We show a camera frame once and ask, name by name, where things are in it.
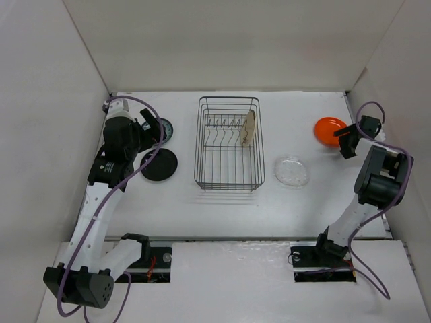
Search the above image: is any orange plate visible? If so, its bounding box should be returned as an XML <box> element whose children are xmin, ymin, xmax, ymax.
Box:
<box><xmin>314</xmin><ymin>117</ymin><xmax>347</xmax><ymax>147</ymax></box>

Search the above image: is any clear glass plate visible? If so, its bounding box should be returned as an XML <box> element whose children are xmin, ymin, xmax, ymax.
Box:
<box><xmin>273</xmin><ymin>155</ymin><xmax>310</xmax><ymax>188</ymax></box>

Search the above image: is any cream patterned plate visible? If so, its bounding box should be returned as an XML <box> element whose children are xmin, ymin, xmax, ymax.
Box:
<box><xmin>240</xmin><ymin>110</ymin><xmax>257</xmax><ymax>147</ymax></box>

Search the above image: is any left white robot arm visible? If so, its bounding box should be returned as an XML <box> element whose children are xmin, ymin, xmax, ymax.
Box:
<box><xmin>43</xmin><ymin>108</ymin><xmax>163</xmax><ymax>309</ymax></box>

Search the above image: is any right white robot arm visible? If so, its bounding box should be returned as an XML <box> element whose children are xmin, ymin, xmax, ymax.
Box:
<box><xmin>311</xmin><ymin>116</ymin><xmax>414</xmax><ymax>265</ymax></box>

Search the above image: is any blue floral plate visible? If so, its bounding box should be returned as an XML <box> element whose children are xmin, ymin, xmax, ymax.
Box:
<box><xmin>142</xmin><ymin>118</ymin><xmax>174</xmax><ymax>145</ymax></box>

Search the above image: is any black plate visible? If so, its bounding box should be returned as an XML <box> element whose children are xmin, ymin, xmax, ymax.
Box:
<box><xmin>141</xmin><ymin>148</ymin><xmax>178</xmax><ymax>182</ymax></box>

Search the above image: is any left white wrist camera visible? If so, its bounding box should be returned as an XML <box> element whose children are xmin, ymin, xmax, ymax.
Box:
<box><xmin>102</xmin><ymin>99</ymin><xmax>130</xmax><ymax>119</ymax></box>

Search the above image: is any dark wire dish rack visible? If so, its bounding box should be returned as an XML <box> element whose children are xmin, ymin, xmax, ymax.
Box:
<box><xmin>194</xmin><ymin>96</ymin><xmax>266</xmax><ymax>192</ymax></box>

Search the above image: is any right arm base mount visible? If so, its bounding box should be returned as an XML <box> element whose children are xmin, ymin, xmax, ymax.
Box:
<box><xmin>288</xmin><ymin>244</ymin><xmax>356</xmax><ymax>283</ymax></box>

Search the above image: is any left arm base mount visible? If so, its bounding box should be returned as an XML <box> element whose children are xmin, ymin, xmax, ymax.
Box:
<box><xmin>127</xmin><ymin>241</ymin><xmax>172</xmax><ymax>283</ymax></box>

